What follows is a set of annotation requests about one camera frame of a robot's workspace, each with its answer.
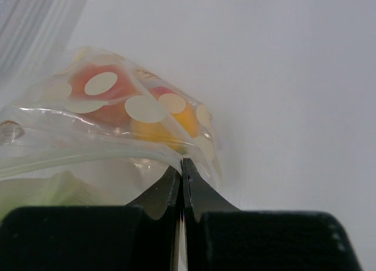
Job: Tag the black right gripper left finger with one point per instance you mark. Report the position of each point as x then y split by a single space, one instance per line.
115 234

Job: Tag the clear polka dot zip bag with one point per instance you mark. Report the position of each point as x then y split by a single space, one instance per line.
42 133

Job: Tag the orange red fake peach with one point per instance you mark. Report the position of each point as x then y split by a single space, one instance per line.
109 84

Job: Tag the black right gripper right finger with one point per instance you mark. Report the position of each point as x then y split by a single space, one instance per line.
219 236

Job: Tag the yellow orange fake fruit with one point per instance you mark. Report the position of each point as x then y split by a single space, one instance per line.
180 115

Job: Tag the green fake lettuce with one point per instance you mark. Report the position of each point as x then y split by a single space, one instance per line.
61 189

